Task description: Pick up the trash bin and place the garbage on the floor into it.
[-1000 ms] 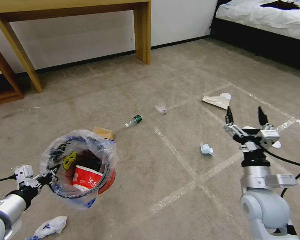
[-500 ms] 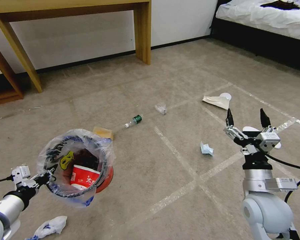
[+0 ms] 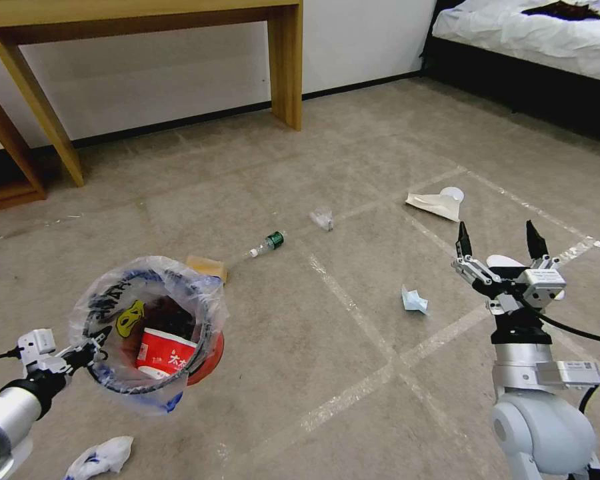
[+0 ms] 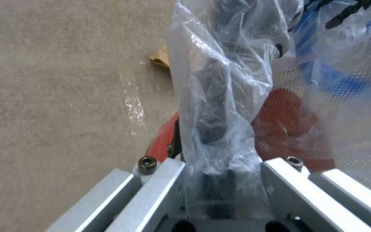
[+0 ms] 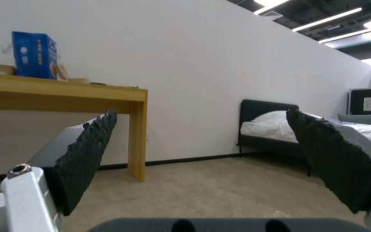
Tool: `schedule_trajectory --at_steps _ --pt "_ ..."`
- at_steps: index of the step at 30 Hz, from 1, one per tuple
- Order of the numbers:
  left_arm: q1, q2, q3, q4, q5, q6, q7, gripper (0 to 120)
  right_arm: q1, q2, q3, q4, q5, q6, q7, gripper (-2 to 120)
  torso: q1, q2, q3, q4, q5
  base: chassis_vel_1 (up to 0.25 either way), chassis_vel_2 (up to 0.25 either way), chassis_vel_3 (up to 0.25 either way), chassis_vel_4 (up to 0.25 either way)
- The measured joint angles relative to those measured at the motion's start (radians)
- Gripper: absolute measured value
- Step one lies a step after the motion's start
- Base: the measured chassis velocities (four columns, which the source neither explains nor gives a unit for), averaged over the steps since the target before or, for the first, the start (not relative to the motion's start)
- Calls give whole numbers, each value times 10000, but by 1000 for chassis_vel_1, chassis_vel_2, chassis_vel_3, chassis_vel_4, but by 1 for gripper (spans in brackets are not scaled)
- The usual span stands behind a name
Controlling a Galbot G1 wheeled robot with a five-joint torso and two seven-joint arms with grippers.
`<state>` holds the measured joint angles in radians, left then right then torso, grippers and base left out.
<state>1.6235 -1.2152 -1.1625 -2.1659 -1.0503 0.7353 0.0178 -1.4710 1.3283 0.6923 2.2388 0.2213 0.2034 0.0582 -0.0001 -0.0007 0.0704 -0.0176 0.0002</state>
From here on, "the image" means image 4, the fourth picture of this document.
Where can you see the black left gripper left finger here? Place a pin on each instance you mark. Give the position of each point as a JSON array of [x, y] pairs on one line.
[[147, 193]]

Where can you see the brown paper scrap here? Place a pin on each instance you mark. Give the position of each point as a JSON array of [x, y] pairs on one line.
[[160, 57]]

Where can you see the red plastic object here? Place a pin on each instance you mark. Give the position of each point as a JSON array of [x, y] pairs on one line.
[[285, 125]]

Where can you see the blue plastic object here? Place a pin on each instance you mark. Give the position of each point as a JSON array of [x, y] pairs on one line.
[[330, 75]]

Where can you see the pale mesh trash bin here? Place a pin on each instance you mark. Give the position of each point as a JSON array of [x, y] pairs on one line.
[[349, 135]]

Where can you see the clear plastic trash bag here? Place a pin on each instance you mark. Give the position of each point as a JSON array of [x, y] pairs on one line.
[[246, 62]]

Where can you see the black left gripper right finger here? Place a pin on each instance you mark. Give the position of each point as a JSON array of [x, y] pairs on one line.
[[301, 191]]

